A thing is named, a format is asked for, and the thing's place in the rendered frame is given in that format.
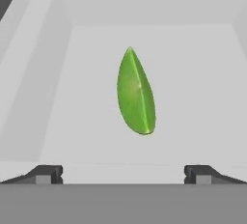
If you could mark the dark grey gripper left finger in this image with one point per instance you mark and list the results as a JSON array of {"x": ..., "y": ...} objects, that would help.
[{"x": 48, "y": 173}]

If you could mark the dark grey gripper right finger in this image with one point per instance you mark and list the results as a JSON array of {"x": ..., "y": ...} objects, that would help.
[{"x": 198, "y": 173}]

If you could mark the green lemon wedge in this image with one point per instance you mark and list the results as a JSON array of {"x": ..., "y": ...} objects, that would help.
[{"x": 136, "y": 96}]

